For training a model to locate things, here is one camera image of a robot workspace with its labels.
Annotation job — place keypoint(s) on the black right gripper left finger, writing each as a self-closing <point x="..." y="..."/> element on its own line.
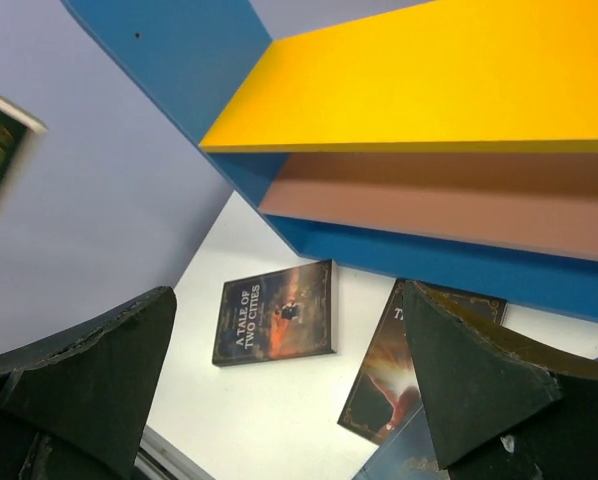
<point x="74" y="405"/>

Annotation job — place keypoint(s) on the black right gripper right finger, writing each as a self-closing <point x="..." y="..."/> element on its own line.
<point x="500" y="405"/>

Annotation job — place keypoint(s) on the Three Days To See book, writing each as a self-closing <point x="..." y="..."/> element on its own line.
<point x="385" y="389"/>

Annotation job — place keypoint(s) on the Jane Eyre blue book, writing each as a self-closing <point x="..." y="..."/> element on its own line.
<point x="404" y="450"/>

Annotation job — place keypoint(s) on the A Tale Of Two Cities book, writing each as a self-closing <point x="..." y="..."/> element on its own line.
<point x="281" y="315"/>

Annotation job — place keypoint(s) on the blue yellow wooden bookshelf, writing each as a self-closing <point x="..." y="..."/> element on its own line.
<point x="452" y="142"/>

